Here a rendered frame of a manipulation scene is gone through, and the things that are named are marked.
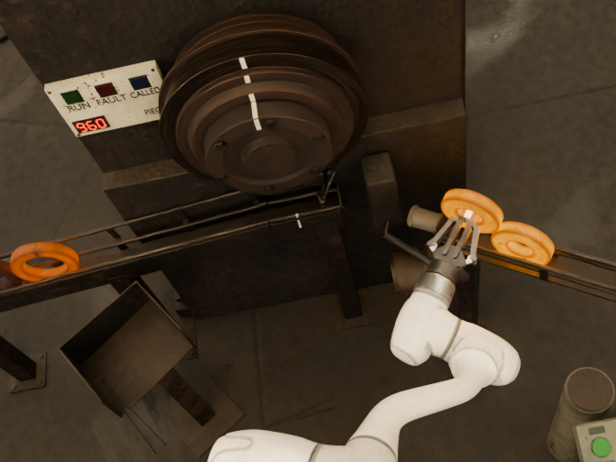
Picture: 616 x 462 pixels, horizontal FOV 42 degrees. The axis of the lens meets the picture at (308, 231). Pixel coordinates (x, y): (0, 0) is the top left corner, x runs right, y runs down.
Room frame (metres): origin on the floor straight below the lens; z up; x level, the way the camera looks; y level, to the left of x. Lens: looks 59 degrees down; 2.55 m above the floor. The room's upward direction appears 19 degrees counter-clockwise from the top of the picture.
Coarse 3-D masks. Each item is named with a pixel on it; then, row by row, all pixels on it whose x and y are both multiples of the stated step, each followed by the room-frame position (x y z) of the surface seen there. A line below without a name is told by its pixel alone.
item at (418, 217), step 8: (416, 208) 1.07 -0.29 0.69; (408, 216) 1.05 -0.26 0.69; (416, 216) 1.04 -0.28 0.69; (424, 216) 1.03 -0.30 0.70; (432, 216) 1.02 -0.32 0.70; (408, 224) 1.04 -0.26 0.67; (416, 224) 1.03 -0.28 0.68; (424, 224) 1.02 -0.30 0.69; (432, 224) 1.01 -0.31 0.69; (432, 232) 1.00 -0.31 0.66
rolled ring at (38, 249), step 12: (24, 252) 1.29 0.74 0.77; (36, 252) 1.28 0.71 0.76; (48, 252) 1.27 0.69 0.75; (60, 252) 1.27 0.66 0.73; (72, 252) 1.29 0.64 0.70; (12, 264) 1.29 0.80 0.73; (24, 264) 1.31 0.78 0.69; (72, 264) 1.27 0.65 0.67; (24, 276) 1.29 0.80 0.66; (36, 276) 1.29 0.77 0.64; (48, 276) 1.29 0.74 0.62
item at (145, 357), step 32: (128, 288) 1.10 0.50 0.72; (96, 320) 1.05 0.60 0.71; (128, 320) 1.08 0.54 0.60; (160, 320) 1.04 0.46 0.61; (64, 352) 1.00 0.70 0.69; (96, 352) 1.02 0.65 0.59; (128, 352) 0.99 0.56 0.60; (160, 352) 0.95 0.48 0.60; (96, 384) 0.93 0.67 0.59; (128, 384) 0.90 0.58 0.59; (160, 384) 0.94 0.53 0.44; (192, 416) 0.94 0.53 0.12; (224, 416) 0.95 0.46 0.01; (192, 448) 0.88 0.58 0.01
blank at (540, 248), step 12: (504, 228) 0.88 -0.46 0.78; (516, 228) 0.87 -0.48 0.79; (528, 228) 0.86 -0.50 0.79; (492, 240) 0.89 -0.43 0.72; (504, 240) 0.87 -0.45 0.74; (516, 240) 0.85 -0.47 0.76; (528, 240) 0.83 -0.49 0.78; (540, 240) 0.82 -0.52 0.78; (504, 252) 0.87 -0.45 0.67; (516, 252) 0.86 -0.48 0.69; (528, 252) 0.84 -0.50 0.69; (540, 252) 0.81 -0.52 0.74; (552, 252) 0.80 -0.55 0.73
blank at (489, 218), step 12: (456, 192) 0.97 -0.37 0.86; (468, 192) 0.96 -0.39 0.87; (444, 204) 0.98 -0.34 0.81; (456, 204) 0.96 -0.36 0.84; (468, 204) 0.94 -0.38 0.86; (480, 204) 0.92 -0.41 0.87; (492, 204) 0.92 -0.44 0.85; (456, 216) 0.96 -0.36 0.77; (480, 216) 0.92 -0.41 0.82; (492, 216) 0.90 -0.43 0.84; (480, 228) 0.92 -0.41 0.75; (492, 228) 0.90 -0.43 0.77
